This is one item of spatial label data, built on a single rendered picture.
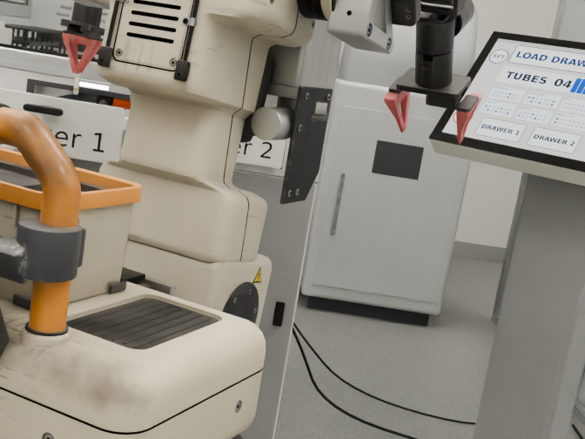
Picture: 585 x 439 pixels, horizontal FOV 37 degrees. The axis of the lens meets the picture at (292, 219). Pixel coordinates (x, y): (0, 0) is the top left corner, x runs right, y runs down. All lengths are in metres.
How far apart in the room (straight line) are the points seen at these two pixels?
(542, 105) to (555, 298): 0.38
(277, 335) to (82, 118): 0.74
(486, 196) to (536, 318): 3.73
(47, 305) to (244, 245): 0.43
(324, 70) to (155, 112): 0.92
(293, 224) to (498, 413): 0.63
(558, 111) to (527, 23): 3.76
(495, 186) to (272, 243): 3.59
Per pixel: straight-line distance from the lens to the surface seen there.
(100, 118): 1.73
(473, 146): 1.75
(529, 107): 1.79
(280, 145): 2.01
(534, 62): 1.88
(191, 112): 1.12
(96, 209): 0.88
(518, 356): 1.87
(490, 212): 5.57
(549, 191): 1.81
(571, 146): 1.71
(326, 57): 2.02
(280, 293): 2.10
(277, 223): 2.06
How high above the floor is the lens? 1.09
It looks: 11 degrees down
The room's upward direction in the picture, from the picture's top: 9 degrees clockwise
